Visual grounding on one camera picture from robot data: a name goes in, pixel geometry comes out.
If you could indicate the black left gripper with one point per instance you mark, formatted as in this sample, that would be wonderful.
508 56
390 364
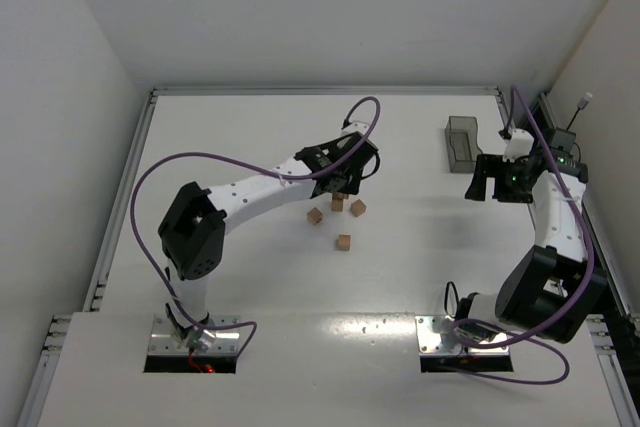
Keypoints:
338 183

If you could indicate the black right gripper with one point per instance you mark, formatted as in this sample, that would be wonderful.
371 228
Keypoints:
493 177

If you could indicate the long light wood block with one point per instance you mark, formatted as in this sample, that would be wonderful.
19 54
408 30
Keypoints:
337 202

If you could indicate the small wood cube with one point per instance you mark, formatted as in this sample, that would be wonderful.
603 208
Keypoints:
315 216
358 207
343 242

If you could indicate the smoky transparent plastic bin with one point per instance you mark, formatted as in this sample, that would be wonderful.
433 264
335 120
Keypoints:
461 138

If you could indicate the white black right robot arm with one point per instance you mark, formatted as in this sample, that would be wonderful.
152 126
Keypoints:
553 183

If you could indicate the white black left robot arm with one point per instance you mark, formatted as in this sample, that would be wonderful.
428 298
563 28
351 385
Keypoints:
193 230

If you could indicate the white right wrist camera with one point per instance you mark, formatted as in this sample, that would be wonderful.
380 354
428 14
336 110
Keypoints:
519 143

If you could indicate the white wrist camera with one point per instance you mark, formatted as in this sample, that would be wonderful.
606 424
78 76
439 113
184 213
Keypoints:
357 126
519 143

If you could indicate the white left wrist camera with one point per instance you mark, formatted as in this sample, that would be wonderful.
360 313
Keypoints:
357 126

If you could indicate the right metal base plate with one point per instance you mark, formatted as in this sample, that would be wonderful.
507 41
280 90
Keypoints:
436 341

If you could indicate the metal base plate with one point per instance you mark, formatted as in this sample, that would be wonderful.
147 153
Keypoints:
166 341
436 341

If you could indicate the aluminium table frame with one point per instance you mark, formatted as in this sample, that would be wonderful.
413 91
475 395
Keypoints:
336 341

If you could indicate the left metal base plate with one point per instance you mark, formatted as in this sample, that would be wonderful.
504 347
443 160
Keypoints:
166 341

